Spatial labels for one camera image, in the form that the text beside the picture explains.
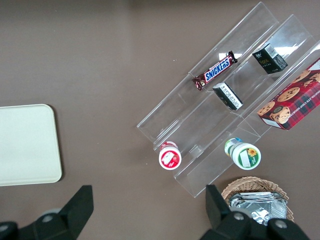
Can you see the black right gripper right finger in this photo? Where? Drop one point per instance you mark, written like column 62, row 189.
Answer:
column 225, row 225

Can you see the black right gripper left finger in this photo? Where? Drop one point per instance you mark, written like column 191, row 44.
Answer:
column 67, row 217

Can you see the foil wrapped sandwich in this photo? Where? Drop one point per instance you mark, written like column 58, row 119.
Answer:
column 260, row 206

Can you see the woven wicker basket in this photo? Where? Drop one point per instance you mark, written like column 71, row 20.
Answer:
column 247, row 183

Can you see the cream plastic tray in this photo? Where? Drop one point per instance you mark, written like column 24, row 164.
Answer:
column 27, row 145

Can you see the green sunflower yogurt cup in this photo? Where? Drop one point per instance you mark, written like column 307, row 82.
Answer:
column 243, row 154

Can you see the red strawberry yogurt cup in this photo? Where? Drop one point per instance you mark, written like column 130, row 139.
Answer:
column 170, row 157

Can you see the clear acrylic stepped shelf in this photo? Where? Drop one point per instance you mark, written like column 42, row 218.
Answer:
column 200, row 130

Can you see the black box with white label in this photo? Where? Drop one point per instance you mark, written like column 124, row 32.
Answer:
column 228, row 96

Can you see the red tartan cookie box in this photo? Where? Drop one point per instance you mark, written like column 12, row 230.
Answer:
column 292, row 100

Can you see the Snickers chocolate bar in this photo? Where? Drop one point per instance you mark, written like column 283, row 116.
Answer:
column 217, row 70

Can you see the black box with gold print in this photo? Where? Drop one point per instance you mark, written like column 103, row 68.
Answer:
column 269, row 60

